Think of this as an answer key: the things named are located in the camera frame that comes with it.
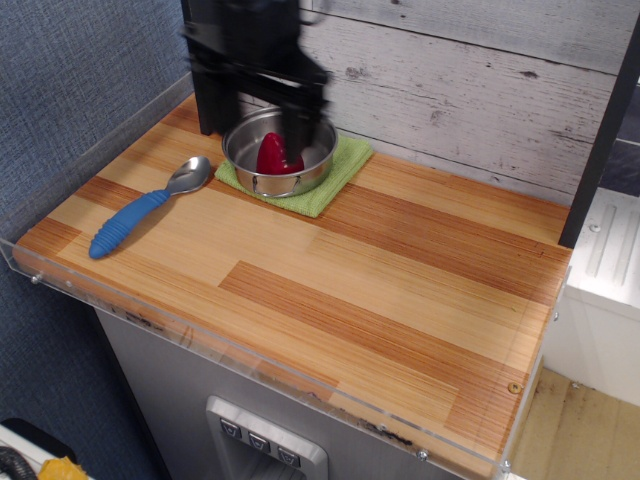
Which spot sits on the grey toy fridge cabinet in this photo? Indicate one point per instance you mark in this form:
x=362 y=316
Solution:
x=171 y=385

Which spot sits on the white side cabinet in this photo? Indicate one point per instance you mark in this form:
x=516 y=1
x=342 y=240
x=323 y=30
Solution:
x=593 y=337

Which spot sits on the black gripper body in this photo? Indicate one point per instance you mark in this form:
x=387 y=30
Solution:
x=263 y=56

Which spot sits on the black left post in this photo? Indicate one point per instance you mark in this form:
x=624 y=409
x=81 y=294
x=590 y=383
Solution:
x=202 y=32

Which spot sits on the red pepper toy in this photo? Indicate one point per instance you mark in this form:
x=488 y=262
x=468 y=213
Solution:
x=272 y=158

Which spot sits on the black right post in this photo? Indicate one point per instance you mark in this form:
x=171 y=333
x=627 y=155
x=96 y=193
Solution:
x=612 y=120

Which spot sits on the blue handled metal spoon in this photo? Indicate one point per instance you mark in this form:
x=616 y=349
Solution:
x=189 y=177

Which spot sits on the black post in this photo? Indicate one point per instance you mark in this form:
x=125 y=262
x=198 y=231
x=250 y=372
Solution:
x=202 y=32
x=612 y=120

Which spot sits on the clear acrylic guard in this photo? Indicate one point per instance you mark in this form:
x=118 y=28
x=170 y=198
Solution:
x=414 y=306

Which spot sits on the green cloth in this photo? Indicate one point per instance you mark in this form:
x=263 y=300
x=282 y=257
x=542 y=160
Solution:
x=349 y=157

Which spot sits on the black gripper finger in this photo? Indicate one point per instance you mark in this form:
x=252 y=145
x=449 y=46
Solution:
x=299 y=122
x=217 y=101

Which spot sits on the silver dispenser panel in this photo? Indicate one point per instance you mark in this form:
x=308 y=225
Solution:
x=251 y=447

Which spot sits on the steel pot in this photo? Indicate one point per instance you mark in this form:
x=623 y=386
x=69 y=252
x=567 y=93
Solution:
x=257 y=152

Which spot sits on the yellow tape object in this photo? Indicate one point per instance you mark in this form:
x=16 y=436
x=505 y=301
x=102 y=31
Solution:
x=61 y=469

